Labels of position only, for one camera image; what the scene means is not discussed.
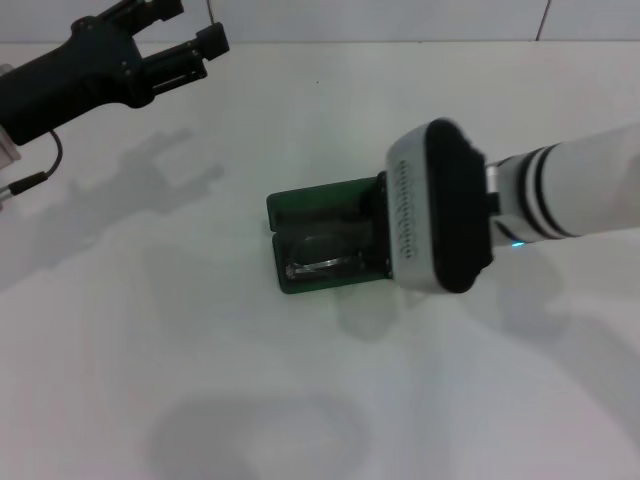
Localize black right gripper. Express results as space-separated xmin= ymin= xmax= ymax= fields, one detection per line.
xmin=348 ymin=171 xmax=395 ymax=280

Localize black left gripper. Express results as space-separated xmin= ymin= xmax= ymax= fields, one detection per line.
xmin=0 ymin=0 xmax=232 ymax=147

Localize clear frame glasses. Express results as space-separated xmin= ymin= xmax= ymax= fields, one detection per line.
xmin=284 ymin=232 xmax=372 ymax=282

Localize green glasses case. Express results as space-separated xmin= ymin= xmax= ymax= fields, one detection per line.
xmin=265 ymin=175 xmax=397 ymax=295

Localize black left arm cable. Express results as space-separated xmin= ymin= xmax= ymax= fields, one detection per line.
xmin=0 ymin=128 xmax=65 ymax=207

